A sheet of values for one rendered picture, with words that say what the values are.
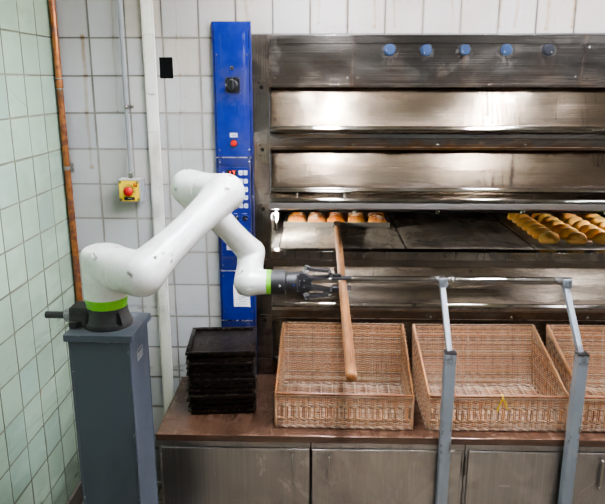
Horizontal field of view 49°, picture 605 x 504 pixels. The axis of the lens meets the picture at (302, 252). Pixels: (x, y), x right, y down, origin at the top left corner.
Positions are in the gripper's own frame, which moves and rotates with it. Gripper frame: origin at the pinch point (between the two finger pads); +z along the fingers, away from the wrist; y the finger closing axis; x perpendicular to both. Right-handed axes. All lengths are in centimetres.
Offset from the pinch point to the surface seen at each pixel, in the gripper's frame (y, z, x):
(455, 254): 2, 52, -51
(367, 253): 2, 13, -51
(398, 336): 39, 27, -45
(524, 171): -35, 79, -52
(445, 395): 41, 39, 9
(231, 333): 34, -47, -34
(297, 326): 36, -18, -47
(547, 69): -77, 85, -53
